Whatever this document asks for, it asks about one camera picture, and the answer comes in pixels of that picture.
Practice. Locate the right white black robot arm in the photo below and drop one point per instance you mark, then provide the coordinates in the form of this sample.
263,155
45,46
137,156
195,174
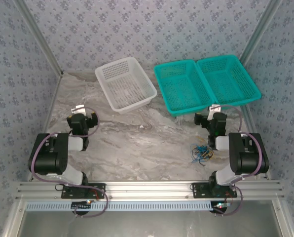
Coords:
248,158

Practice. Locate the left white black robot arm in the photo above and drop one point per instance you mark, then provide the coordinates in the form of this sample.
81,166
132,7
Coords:
50,158

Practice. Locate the teal plastic basket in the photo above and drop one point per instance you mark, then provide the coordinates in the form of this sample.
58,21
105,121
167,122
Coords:
184,89
228,79

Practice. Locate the white plastic basket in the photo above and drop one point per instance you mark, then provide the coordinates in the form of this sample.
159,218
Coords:
127,86

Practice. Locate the small circuit board with LED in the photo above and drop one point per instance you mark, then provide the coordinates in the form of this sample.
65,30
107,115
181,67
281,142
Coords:
81,206
221,207

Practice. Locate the grey metal sheet panel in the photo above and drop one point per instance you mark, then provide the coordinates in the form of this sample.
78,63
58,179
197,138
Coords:
147,224

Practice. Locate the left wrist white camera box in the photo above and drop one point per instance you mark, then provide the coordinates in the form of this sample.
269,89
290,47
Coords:
78,107

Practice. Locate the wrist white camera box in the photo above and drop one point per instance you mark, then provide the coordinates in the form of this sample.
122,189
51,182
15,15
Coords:
214,109
78,107

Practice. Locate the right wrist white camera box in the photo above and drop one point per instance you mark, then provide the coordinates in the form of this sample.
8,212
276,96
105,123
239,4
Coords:
214,109

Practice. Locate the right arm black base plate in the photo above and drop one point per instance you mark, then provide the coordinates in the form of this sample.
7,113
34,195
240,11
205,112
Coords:
198,191

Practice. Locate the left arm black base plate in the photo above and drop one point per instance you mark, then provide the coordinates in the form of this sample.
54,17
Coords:
101,187

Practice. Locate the aluminium mounting rail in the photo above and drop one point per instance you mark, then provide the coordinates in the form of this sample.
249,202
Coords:
147,190

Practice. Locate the aluminium corner post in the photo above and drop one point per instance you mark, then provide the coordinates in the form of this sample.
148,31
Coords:
263,24
41,37

